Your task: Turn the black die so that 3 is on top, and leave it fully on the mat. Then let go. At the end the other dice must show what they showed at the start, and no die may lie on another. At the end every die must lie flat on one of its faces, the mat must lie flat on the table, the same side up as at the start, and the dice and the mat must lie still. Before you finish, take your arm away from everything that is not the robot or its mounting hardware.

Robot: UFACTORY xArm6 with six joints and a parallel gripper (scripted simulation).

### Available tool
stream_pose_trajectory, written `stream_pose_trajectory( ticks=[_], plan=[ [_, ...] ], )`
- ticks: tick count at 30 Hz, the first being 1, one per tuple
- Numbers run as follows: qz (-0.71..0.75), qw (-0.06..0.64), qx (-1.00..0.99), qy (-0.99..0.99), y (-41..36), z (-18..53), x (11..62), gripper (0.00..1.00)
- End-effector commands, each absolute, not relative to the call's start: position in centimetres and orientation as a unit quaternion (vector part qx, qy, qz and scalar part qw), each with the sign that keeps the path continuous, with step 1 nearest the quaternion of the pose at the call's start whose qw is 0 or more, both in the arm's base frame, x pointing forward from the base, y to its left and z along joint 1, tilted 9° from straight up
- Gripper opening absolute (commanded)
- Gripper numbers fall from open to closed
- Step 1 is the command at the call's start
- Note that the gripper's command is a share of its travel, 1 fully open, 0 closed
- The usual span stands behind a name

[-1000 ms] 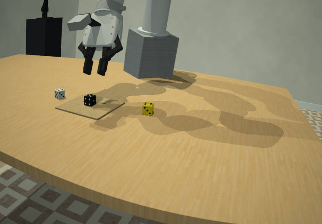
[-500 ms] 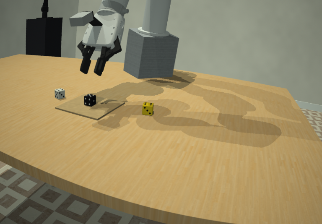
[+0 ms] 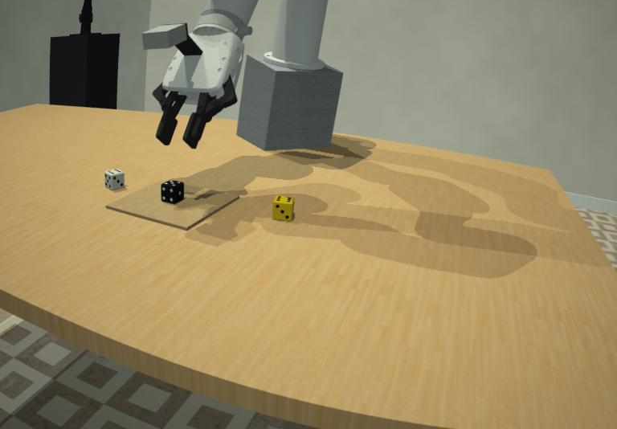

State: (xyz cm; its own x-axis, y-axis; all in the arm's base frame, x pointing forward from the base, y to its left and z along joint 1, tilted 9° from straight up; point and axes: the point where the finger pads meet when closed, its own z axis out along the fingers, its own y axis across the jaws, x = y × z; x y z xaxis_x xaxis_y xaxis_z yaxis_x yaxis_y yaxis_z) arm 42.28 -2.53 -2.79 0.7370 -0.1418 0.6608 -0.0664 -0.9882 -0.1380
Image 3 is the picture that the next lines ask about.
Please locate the yellow die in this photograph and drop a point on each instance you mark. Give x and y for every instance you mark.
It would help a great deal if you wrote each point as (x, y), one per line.
(283, 208)

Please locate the white die with black pips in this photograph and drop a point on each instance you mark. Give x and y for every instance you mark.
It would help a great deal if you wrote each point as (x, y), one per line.
(114, 179)

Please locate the tan fabric mat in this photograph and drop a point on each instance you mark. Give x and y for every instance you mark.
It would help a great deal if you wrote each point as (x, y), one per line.
(198, 204)

